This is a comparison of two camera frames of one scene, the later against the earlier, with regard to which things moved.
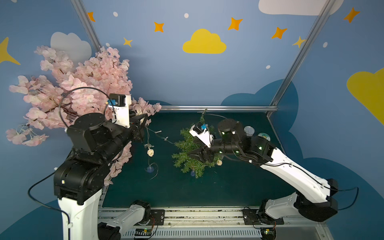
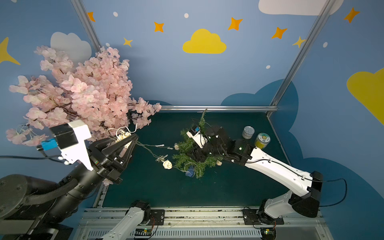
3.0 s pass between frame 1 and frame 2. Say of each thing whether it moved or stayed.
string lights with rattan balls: moved
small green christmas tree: stayed
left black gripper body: moved
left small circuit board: stayed
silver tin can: stayed
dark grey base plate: stayed
